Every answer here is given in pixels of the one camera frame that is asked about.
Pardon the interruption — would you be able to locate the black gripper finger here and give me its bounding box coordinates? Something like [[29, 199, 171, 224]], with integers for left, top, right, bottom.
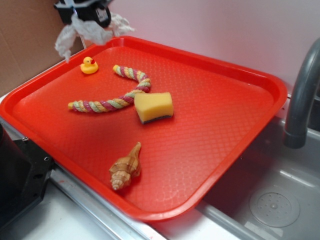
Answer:
[[94, 3, 112, 28], [53, 2, 76, 25]]

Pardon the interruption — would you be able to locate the white paper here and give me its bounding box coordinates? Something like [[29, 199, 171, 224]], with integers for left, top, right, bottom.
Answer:
[[54, 12, 136, 62]]

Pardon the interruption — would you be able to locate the brown cardboard panel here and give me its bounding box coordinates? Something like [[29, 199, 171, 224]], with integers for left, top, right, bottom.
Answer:
[[0, 0, 115, 97]]

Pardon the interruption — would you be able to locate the yellow rubber duck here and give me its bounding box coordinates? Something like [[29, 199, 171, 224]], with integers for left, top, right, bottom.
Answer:
[[80, 56, 99, 75]]

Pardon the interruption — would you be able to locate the yellow sponge with dark base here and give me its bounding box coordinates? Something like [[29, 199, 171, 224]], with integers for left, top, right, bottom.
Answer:
[[134, 92, 174, 124]]

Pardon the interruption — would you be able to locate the red plastic tray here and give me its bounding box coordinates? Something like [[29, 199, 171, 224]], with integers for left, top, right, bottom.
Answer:
[[0, 36, 287, 222]]

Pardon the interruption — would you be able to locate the brown spiral seashell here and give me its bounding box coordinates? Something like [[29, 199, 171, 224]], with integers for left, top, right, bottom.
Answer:
[[109, 142, 142, 191]]

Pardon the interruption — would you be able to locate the grey faucet spout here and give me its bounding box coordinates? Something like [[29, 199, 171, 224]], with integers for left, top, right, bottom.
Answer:
[[282, 39, 320, 149]]

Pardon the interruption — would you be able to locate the grey toy sink basin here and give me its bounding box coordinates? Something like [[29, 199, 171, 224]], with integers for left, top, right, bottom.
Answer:
[[154, 105, 320, 240]]

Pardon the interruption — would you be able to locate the round sink drain cover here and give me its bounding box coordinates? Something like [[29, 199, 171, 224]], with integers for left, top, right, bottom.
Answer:
[[249, 186, 300, 228]]

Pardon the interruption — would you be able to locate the multicolour twisted rope toy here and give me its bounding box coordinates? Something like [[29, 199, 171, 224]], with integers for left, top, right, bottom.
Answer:
[[67, 65, 151, 113]]

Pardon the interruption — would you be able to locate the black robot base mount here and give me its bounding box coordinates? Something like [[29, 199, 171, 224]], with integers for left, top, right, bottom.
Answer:
[[0, 126, 53, 229]]

